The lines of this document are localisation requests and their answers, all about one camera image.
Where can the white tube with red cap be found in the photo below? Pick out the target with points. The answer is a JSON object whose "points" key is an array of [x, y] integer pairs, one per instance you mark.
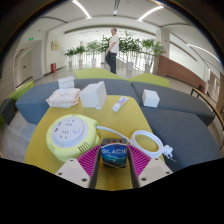
{"points": [[120, 104]]}

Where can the green bench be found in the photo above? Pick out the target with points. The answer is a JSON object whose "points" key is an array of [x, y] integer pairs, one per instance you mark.
{"points": [[21, 91]]}

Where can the wooden chair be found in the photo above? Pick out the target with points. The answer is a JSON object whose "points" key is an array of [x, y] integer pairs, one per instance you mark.
{"points": [[206, 101]]}

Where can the green sofa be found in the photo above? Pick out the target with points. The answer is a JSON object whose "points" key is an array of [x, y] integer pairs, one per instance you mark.
{"points": [[96, 74], [150, 80]]}

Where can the group of potted plants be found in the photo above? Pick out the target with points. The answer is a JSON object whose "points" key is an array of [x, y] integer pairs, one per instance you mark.
{"points": [[133, 46]]}

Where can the green exit sign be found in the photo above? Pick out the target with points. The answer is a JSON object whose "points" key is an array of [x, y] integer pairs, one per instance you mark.
{"points": [[31, 39]]}

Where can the small white box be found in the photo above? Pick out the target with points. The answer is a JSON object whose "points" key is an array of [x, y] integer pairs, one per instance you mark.
{"points": [[150, 98]]}

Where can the round white and green power strip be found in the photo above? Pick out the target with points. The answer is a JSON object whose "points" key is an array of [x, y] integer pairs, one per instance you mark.
{"points": [[70, 131]]}

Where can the long grey sofa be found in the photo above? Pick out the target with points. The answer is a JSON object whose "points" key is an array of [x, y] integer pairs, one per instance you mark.
{"points": [[33, 103]]}

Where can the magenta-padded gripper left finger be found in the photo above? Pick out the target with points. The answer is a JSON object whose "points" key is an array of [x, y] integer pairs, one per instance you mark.
{"points": [[73, 170]]}

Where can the yellow wall picture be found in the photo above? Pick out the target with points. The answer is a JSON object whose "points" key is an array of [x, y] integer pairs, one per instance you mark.
{"points": [[54, 45]]}

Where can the large white box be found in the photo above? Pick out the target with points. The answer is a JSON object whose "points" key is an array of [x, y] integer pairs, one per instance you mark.
{"points": [[91, 96]]}

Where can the red bin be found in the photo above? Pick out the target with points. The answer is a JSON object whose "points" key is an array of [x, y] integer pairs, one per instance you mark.
{"points": [[53, 68]]}

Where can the stack of white tissue packs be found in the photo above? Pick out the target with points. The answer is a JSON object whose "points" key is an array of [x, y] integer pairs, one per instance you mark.
{"points": [[66, 82]]}

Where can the dark charger block with label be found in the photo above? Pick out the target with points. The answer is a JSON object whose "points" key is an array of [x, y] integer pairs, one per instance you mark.
{"points": [[114, 155]]}

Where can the pink wet wipes pack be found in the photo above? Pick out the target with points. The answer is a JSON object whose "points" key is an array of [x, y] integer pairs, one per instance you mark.
{"points": [[63, 97]]}

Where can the person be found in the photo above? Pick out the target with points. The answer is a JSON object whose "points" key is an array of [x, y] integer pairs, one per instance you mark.
{"points": [[113, 45]]}

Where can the grey sofa with white box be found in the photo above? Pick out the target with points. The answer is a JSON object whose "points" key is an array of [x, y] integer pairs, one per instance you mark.
{"points": [[183, 103]]}

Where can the black cube stool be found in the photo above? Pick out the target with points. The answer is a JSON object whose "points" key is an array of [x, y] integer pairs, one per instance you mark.
{"points": [[6, 111]]}

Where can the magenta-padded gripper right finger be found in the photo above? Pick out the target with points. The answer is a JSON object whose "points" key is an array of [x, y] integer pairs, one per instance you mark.
{"points": [[153, 170]]}

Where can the ceiling strip lights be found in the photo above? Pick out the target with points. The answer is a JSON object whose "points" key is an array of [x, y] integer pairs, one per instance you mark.
{"points": [[81, 8]]}

